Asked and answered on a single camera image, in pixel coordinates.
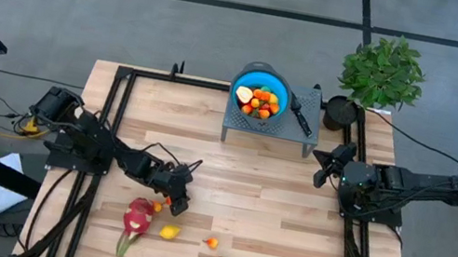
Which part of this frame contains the blue collapsible colander bowl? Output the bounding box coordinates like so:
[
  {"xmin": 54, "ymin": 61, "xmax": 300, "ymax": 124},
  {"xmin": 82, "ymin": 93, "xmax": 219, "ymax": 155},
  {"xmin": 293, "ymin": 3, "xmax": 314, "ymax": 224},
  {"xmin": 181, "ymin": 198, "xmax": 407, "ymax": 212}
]
[{"xmin": 223, "ymin": 56, "xmax": 298, "ymax": 134}]

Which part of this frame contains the red apple half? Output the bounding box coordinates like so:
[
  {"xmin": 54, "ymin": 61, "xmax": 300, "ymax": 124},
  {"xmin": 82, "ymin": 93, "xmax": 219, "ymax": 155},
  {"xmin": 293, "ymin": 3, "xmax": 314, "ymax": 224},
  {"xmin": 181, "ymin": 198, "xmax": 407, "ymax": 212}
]
[{"xmin": 233, "ymin": 85, "xmax": 256, "ymax": 106}]

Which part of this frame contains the yellow floor cable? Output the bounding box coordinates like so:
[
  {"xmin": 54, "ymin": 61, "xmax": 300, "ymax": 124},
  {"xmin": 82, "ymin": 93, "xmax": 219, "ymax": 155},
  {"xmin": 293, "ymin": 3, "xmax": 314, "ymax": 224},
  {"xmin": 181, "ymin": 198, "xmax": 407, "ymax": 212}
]
[{"xmin": 0, "ymin": 111, "xmax": 53, "ymax": 145}]

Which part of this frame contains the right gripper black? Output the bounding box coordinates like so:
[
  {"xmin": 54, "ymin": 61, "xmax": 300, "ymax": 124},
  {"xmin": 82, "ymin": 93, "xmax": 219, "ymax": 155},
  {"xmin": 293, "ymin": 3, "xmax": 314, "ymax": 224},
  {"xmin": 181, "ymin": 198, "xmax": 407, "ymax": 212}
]
[{"xmin": 306, "ymin": 136, "xmax": 385, "ymax": 203}]

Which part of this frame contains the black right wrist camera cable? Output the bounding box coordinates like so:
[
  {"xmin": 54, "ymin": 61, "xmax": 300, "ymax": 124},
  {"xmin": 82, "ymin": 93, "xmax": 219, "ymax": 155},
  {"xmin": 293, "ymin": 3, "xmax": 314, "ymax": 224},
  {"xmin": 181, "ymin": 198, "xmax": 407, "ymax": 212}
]
[{"xmin": 321, "ymin": 176, "xmax": 417, "ymax": 227}]

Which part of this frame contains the black knife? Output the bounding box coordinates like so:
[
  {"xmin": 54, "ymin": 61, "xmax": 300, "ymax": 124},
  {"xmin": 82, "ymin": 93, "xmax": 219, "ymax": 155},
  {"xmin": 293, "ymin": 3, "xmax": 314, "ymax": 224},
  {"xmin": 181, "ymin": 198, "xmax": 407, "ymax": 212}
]
[{"xmin": 284, "ymin": 90, "xmax": 321, "ymax": 139}]

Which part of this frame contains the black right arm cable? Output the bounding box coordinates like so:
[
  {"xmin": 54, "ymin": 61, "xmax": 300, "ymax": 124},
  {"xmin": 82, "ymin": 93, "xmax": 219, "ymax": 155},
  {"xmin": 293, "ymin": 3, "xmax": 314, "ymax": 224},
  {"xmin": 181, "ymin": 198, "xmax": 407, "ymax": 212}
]
[{"xmin": 356, "ymin": 105, "xmax": 458, "ymax": 179}]

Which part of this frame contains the pink dragon fruit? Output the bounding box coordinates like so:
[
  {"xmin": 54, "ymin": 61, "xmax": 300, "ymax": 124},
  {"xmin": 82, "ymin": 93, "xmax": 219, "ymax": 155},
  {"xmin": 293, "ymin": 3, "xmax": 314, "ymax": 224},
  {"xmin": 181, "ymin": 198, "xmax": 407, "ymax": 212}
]
[{"xmin": 114, "ymin": 194, "xmax": 159, "ymax": 257}]

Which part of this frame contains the green potted artificial plant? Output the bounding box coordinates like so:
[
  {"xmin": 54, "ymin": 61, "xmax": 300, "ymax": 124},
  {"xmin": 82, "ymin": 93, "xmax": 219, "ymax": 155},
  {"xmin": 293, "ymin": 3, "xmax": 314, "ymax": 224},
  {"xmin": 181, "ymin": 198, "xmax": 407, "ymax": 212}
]
[{"xmin": 320, "ymin": 23, "xmax": 434, "ymax": 147}]

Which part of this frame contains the grey perforated metal shelf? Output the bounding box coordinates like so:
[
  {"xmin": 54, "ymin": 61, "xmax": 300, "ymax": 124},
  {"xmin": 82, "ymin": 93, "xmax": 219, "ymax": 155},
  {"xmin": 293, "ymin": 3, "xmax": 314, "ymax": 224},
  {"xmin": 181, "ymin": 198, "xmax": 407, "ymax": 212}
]
[{"xmin": 218, "ymin": 74, "xmax": 330, "ymax": 161}]

